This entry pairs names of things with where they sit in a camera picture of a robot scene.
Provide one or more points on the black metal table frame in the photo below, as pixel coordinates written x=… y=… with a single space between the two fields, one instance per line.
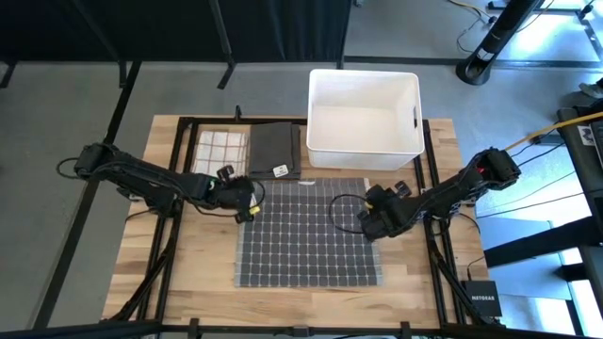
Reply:
x=216 y=121

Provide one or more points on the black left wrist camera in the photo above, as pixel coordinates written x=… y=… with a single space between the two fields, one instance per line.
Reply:
x=226 y=172

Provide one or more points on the white plastic basket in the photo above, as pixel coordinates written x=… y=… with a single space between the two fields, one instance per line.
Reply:
x=363 y=117

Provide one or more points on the dark grey terry towel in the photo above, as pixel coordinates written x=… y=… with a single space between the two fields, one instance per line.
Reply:
x=273 y=150

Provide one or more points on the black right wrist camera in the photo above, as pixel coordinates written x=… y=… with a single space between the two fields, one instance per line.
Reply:
x=403 y=187

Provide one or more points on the black metal floor beam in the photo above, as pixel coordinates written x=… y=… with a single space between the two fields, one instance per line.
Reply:
x=542 y=242

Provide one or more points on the black stand base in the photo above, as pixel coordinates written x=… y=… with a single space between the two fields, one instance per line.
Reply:
x=532 y=6

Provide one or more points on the person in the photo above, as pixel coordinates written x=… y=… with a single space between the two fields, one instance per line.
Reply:
x=592 y=89

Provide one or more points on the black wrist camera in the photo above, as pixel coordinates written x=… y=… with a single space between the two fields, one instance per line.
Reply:
x=226 y=172
x=403 y=187

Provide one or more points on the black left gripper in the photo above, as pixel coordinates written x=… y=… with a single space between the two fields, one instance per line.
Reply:
x=235 y=195

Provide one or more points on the black Netgear network switch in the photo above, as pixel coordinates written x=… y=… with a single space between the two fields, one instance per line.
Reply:
x=481 y=299

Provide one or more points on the black folding partition screen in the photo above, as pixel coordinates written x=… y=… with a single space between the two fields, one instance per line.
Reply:
x=188 y=28

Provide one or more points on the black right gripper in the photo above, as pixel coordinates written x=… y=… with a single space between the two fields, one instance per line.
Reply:
x=386 y=212

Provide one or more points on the grey towel with white checks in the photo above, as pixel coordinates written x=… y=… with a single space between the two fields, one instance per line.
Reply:
x=301 y=245

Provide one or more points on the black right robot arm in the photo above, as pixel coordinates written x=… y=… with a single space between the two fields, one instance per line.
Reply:
x=461 y=188

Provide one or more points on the black desk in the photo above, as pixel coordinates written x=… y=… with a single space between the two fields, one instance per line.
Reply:
x=584 y=169

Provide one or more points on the black floor stand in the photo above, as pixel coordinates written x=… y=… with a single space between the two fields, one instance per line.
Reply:
x=499 y=37

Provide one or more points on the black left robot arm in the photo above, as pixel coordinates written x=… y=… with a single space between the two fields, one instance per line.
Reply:
x=141 y=181

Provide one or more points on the white towel with red checks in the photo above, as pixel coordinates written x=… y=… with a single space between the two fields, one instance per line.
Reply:
x=219 y=153

